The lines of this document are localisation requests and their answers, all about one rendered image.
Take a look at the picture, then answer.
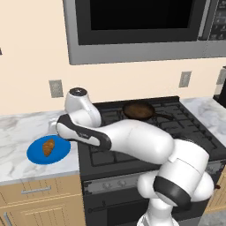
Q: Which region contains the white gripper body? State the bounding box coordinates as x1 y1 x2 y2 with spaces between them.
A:
48 118 60 136

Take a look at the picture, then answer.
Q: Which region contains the brown croissant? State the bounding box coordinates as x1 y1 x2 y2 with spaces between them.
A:
41 139 57 158

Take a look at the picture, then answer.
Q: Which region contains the dark frying pan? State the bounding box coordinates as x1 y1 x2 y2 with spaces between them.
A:
122 101 175 122

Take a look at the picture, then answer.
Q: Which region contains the black stove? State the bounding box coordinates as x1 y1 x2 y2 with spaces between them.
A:
77 95 226 226

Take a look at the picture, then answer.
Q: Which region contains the blue round plate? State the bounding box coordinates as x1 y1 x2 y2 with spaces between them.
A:
26 134 72 165

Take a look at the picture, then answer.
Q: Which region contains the light wood drawer front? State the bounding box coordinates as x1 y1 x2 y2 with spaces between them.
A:
0 175 82 207

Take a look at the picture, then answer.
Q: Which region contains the light wood cupboard door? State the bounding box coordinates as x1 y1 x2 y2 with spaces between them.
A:
0 194 87 226

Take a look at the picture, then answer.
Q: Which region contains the black oven door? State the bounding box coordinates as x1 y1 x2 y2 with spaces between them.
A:
83 189 210 226

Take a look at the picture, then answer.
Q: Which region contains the grey microwave oven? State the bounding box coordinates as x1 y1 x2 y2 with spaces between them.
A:
62 0 226 66

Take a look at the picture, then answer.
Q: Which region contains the black microwave door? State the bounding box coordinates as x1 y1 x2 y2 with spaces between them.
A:
74 0 210 46

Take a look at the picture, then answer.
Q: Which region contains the black countertop appliance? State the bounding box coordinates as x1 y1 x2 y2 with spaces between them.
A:
213 66 226 109

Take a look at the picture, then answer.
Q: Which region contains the light wood cupboard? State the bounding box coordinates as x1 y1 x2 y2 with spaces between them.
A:
204 167 226 215

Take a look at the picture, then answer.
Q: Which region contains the grey wall outlet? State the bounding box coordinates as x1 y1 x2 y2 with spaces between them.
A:
48 79 64 99
178 70 192 88
216 68 226 86

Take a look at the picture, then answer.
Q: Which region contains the silver drawer handle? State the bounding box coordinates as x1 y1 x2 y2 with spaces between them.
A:
20 185 53 195

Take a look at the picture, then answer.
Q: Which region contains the dark oven door handle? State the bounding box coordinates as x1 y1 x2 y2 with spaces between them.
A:
87 200 149 214

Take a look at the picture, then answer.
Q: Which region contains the silver cupboard door handle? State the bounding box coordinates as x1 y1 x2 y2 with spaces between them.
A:
2 211 13 226

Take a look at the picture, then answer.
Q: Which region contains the grey microwave door handle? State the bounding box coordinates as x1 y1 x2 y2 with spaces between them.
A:
198 0 212 41

